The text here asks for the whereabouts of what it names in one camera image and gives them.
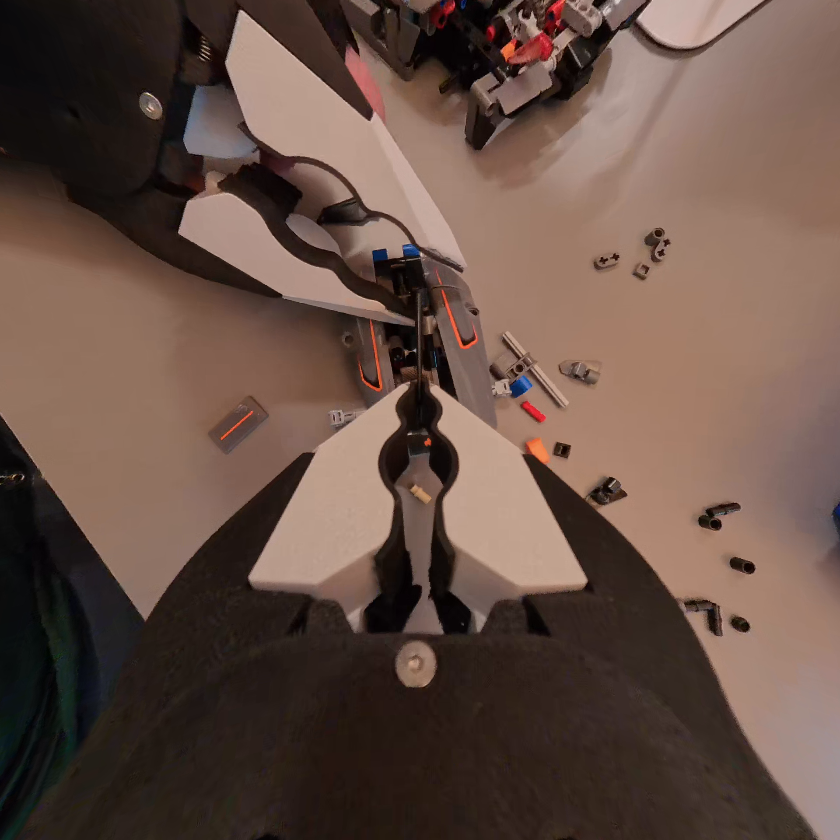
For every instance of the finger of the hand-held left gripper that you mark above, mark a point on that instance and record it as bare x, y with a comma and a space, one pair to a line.
308, 111
229, 236

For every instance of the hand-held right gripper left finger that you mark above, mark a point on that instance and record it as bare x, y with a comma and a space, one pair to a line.
321, 525

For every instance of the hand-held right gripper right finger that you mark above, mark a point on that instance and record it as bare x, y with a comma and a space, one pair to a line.
512, 525

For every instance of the grey lego assembly orange stripe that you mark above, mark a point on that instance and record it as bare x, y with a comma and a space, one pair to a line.
459, 354

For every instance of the lego car chassis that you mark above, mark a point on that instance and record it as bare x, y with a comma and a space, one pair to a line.
512, 85

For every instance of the scattered small lego pieces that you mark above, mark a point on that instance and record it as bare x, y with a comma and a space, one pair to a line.
535, 449

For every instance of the light grey lego connector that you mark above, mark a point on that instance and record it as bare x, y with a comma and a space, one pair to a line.
344, 417

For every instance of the black lego tile red stripe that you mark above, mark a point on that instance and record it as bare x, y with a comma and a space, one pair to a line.
237, 425

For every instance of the person's dark blue pants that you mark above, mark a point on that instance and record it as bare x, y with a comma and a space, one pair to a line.
65, 590

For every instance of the black round clip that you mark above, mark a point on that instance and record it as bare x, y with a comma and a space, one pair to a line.
12, 477

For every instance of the white stand base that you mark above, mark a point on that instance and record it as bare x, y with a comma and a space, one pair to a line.
695, 19

